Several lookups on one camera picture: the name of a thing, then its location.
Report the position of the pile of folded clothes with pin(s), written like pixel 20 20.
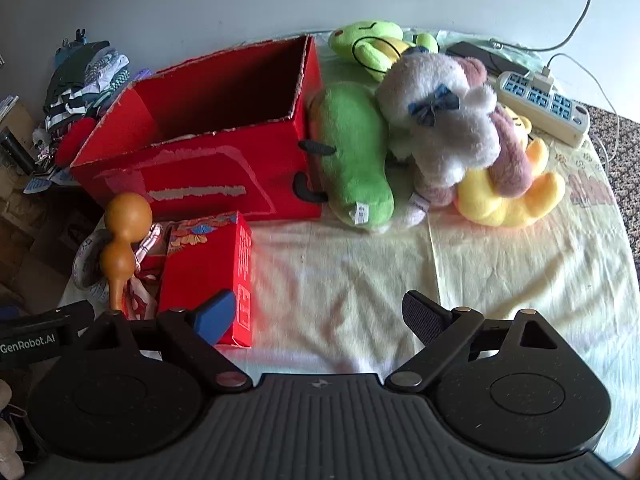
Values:
pixel 75 70

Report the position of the large red cardboard box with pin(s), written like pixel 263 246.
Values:
pixel 200 180

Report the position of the brown speckled blanket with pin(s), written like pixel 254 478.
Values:
pixel 625 160

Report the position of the pale printed bed sheet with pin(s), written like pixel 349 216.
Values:
pixel 350 285

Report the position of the orange-brown gourd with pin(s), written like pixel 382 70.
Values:
pixel 127 215

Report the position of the green plush toy black arms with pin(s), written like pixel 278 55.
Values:
pixel 350 150

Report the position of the stack of papers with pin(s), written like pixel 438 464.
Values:
pixel 7 105

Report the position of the red plush cushion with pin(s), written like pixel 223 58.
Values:
pixel 75 140

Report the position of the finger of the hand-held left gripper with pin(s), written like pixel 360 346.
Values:
pixel 75 316

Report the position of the long black flat device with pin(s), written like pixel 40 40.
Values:
pixel 505 65

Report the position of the pink plush toy plaid ears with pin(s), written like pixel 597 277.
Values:
pixel 510 160

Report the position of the red and white cloth bag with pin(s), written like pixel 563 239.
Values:
pixel 142 300

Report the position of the white plush toy blue bow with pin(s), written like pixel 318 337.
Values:
pixel 440 125

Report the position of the small red patterned box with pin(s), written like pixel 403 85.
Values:
pixel 200 270

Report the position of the green frog plush toy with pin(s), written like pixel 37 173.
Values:
pixel 360 37

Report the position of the small black power bank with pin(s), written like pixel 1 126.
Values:
pixel 467 50

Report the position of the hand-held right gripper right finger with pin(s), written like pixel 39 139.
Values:
pixel 420 317

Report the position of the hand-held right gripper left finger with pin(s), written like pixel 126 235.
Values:
pixel 220 315

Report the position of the patterned tape roll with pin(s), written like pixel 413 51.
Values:
pixel 85 270

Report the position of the person's left hand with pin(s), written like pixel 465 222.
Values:
pixel 10 445

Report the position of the blue clothes clips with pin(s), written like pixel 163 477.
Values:
pixel 75 40

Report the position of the black cylinder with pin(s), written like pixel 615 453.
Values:
pixel 15 152

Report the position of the white power strip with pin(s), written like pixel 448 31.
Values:
pixel 550 105

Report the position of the flattened brown cardboard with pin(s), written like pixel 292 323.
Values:
pixel 50 240

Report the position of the yellow plush toy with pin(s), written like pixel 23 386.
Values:
pixel 500 210

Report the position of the light blue patterned cloth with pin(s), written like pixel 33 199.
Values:
pixel 45 182

